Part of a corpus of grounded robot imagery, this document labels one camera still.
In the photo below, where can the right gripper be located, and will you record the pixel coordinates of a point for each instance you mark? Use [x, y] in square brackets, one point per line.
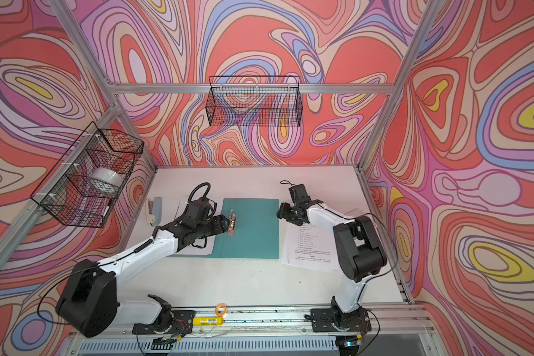
[283, 212]

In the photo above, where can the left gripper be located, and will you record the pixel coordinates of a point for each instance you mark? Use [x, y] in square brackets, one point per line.
[220, 224]

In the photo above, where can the printed paper sheet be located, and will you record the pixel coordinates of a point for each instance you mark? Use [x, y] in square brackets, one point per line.
[312, 245]
[201, 247]

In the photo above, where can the metal folder clip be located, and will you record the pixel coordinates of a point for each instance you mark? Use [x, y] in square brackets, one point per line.
[232, 223]

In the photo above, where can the teal folder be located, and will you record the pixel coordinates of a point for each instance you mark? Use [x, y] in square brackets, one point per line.
[256, 232]

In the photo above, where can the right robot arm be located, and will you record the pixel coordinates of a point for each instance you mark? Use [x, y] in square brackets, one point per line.
[361, 256]

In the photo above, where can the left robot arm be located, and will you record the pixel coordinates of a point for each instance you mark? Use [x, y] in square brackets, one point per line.
[90, 300]

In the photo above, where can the grey white stapler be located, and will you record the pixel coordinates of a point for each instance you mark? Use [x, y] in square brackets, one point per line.
[154, 211]

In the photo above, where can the yellow cylinder with label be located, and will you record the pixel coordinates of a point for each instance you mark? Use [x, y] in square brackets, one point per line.
[208, 321]

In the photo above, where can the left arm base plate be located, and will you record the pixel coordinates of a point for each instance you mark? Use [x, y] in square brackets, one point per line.
[175, 322]

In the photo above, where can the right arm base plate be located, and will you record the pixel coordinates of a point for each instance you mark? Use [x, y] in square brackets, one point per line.
[334, 320]

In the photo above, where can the black wire basket left wall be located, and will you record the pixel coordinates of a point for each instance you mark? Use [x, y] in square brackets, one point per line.
[73, 197]

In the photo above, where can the black wire basket wall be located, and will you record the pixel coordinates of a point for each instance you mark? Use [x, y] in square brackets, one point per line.
[73, 197]
[255, 101]

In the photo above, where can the black wire basket back wall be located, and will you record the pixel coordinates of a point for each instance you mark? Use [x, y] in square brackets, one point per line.
[255, 101]

